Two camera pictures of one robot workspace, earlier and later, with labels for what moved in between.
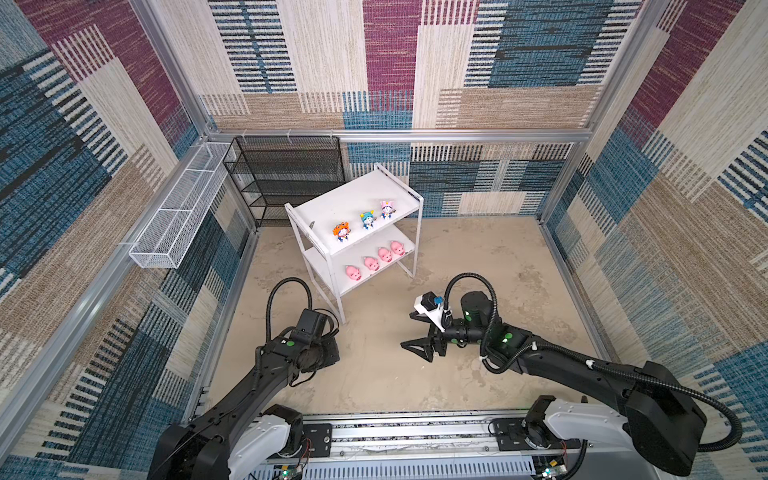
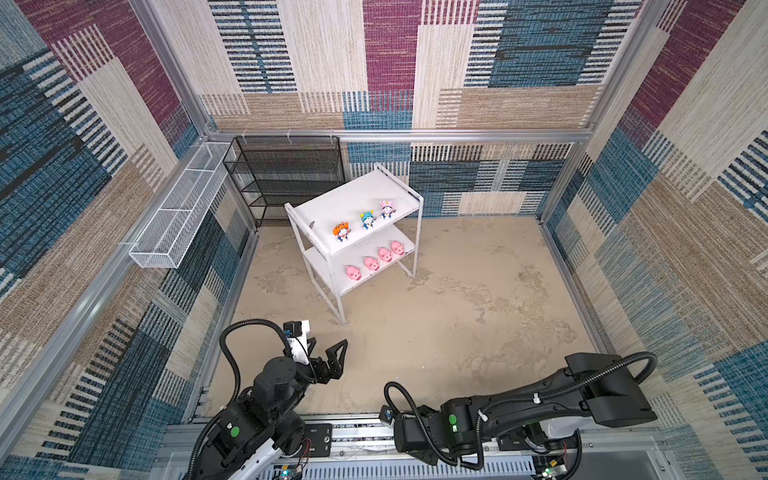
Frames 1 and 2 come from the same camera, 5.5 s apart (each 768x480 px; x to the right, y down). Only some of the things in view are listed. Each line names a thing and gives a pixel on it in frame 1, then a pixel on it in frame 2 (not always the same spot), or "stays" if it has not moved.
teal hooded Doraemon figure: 368,218 stays
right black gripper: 425,344 → 429,457
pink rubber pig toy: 398,247 stays
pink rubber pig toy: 353,272 stays
